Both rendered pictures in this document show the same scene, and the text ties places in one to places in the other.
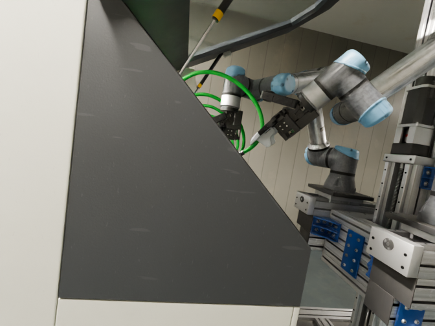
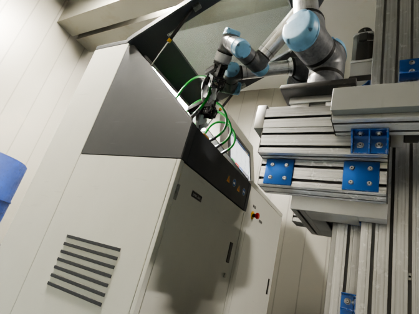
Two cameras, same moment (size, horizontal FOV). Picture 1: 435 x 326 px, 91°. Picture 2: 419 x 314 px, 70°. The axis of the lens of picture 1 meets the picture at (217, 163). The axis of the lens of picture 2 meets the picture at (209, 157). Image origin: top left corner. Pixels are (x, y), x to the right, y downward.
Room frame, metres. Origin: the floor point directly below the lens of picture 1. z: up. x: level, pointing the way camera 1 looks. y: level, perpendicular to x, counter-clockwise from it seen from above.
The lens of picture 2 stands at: (-0.20, -1.06, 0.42)
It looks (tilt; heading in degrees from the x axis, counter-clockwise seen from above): 21 degrees up; 42
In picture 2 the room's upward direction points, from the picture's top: 15 degrees clockwise
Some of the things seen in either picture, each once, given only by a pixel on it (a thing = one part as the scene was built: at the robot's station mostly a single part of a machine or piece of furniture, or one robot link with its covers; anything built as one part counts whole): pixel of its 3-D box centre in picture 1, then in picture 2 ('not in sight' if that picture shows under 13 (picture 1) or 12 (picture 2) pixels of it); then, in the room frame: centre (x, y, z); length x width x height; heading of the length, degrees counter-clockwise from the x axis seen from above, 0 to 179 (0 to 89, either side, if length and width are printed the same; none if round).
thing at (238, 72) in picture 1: (234, 83); not in sight; (0.84, -0.02, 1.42); 0.09 x 0.08 x 0.11; 125
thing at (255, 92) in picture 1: (255, 89); (231, 85); (0.89, -0.11, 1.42); 0.11 x 0.11 x 0.08; 35
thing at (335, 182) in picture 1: (340, 180); not in sight; (1.13, -0.66, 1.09); 0.15 x 0.15 x 0.10
